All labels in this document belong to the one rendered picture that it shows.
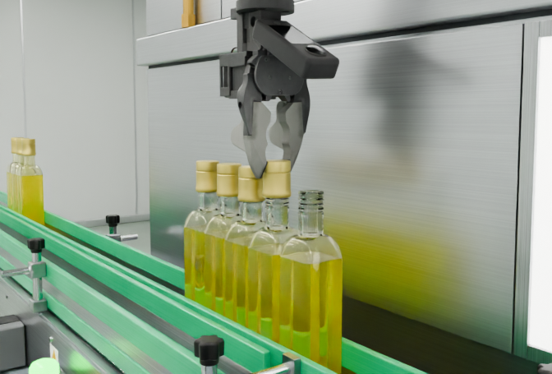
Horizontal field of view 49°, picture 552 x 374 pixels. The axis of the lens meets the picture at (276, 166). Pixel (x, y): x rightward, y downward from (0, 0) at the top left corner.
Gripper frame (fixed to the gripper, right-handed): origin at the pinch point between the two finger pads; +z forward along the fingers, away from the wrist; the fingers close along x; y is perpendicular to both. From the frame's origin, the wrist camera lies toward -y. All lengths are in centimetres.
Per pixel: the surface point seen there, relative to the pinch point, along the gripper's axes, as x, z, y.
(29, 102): -127, -18, 587
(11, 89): -110, -30, 587
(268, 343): 3.9, 20.2, -3.6
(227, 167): 0.6, 0.7, 10.0
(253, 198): 0.6, 4.3, 4.0
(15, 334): 17, 34, 58
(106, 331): 13.1, 24.4, 23.0
